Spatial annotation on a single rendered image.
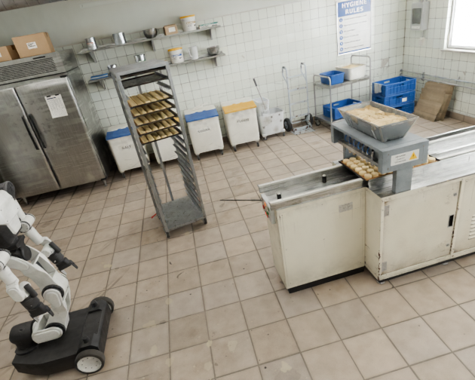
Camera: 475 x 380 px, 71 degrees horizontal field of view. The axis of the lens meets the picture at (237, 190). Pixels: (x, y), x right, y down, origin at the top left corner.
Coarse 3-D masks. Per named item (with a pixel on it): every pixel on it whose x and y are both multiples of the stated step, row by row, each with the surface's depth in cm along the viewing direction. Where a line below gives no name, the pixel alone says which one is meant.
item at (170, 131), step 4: (168, 128) 357; (172, 128) 354; (156, 132) 358; (160, 132) 349; (164, 132) 351; (168, 132) 343; (172, 132) 343; (176, 132) 338; (144, 136) 344; (148, 136) 341; (152, 136) 346; (156, 136) 337; (160, 136) 341; (164, 136) 334; (140, 140) 341; (144, 140) 332; (148, 140) 331; (152, 140) 331
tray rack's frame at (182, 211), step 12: (156, 60) 335; (120, 72) 293; (132, 72) 297; (120, 96) 356; (132, 132) 375; (156, 144) 393; (144, 168) 396; (168, 204) 420; (180, 204) 415; (192, 204) 410; (168, 216) 394; (180, 216) 389; (192, 216) 384; (168, 228) 370
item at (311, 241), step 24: (264, 192) 262; (288, 192) 256; (360, 192) 246; (288, 216) 241; (312, 216) 245; (336, 216) 250; (360, 216) 255; (288, 240) 250; (312, 240) 255; (336, 240) 260; (360, 240) 266; (288, 264) 260; (312, 264) 265; (336, 264) 271; (360, 264) 277; (288, 288) 271
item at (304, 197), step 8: (456, 152) 254; (464, 152) 252; (336, 184) 242; (344, 184) 241; (352, 184) 242; (360, 184) 244; (368, 184) 245; (304, 192) 240; (312, 192) 238; (320, 192) 239; (328, 192) 241; (336, 192) 242; (280, 200) 236; (288, 200) 236; (296, 200) 238; (304, 200) 239; (272, 208) 236
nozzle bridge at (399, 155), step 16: (336, 128) 267; (352, 128) 257; (352, 144) 264; (368, 144) 227; (384, 144) 222; (400, 144) 217; (416, 144) 215; (368, 160) 239; (384, 160) 215; (400, 160) 218; (416, 160) 221; (400, 176) 224; (400, 192) 229
